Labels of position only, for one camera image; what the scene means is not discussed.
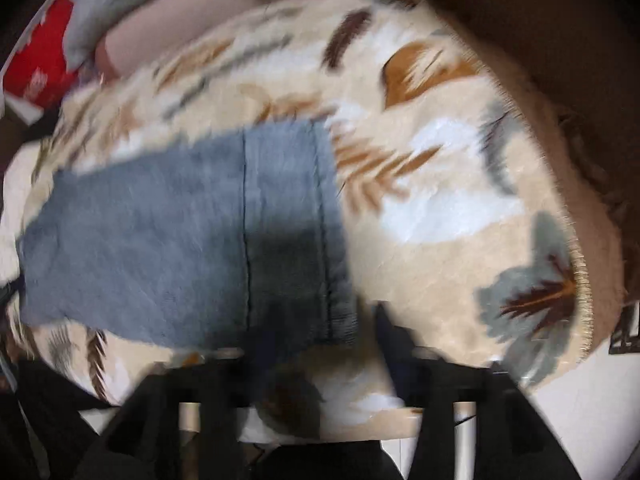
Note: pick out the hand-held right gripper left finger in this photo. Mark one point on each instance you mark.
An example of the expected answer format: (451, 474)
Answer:
(225, 385)

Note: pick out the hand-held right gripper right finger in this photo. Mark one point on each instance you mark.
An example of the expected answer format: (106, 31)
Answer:
(395, 365)

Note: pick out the grey denim pants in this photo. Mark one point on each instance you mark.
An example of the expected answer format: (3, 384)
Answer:
(175, 240)

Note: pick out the dark cloth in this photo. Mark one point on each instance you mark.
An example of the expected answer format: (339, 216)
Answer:
(45, 425)

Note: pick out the leaf print blanket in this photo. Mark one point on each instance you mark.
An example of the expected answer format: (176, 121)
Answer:
(440, 185)

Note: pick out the tan bed sheet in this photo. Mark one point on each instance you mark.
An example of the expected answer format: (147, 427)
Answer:
(600, 240)

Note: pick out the white cloth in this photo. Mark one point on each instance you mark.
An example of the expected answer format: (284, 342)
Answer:
(15, 210)

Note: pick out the red printed cloth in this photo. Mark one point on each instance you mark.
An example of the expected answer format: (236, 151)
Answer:
(42, 55)

